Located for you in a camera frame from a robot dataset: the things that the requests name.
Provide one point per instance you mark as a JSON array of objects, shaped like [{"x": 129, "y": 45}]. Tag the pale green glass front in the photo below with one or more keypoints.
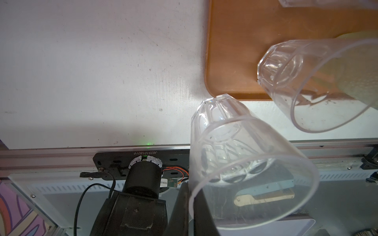
[{"x": 354, "y": 72}]

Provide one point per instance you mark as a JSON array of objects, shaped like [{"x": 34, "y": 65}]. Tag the orange brown plastic tray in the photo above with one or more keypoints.
[{"x": 240, "y": 33}]

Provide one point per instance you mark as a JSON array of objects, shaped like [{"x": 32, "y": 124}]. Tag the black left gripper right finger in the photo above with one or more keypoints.
[{"x": 203, "y": 220}]

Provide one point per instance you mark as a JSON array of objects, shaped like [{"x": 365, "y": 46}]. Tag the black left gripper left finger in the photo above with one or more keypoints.
[{"x": 178, "y": 224}]

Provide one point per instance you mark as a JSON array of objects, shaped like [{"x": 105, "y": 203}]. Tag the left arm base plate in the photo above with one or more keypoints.
[{"x": 173, "y": 162}]

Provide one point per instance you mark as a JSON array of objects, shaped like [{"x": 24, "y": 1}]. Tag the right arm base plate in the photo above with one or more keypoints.
[{"x": 370, "y": 162}]

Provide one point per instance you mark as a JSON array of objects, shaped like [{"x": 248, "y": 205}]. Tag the clear glass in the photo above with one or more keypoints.
[
  {"x": 242, "y": 171},
  {"x": 286, "y": 72},
  {"x": 331, "y": 4}
]

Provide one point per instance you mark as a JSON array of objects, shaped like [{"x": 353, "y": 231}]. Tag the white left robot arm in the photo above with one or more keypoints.
[{"x": 137, "y": 210}]

